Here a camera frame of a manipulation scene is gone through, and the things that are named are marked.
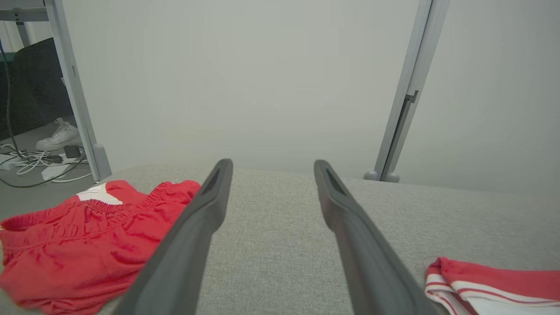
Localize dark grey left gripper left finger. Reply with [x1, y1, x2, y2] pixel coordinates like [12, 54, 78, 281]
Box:
[112, 158, 234, 315]

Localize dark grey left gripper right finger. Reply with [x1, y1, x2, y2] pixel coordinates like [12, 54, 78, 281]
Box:
[314, 159, 449, 315]

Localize red Bulls shorts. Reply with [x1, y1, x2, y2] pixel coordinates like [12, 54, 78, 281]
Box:
[0, 179, 202, 315]

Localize red Bulls 23 jersey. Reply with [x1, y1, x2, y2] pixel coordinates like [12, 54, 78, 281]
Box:
[424, 257, 560, 315]

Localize grey fabric padded surface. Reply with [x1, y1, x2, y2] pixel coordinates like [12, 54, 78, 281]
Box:
[0, 164, 560, 315]

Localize white power strip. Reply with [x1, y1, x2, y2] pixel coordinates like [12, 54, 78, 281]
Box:
[42, 164, 70, 181]

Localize white sneaker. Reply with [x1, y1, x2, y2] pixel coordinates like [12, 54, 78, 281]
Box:
[36, 117, 84, 152]

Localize cables and power strip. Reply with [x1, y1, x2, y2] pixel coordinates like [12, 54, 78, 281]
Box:
[0, 144, 93, 183]

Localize grey partition joint post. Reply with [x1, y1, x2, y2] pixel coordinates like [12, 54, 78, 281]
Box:
[363, 0, 451, 183]

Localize grey partition end post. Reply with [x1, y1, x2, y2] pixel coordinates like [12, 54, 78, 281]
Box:
[44, 0, 112, 182]

